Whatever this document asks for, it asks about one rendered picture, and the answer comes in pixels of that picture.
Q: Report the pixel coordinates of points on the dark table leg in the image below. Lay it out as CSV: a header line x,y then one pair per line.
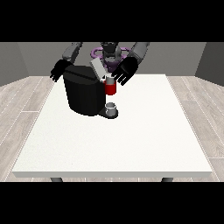
x,y
56,179
167,179

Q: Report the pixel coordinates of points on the pale grey machine lid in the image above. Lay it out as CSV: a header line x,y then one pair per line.
x,y
98,68

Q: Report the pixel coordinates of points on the red pod holder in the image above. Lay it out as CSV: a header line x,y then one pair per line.
x,y
110,87

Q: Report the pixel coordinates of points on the small grey cup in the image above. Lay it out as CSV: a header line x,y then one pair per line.
x,y
111,108

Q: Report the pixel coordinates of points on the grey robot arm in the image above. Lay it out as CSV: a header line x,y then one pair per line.
x,y
139,51
71,52

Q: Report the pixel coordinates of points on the grey robot trunk purple rings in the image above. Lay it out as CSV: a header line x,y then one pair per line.
x,y
110,55

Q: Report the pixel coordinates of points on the black coffee machine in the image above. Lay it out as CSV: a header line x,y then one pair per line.
x,y
83,92

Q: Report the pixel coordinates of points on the small grey coffee pod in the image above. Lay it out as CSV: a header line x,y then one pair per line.
x,y
110,79

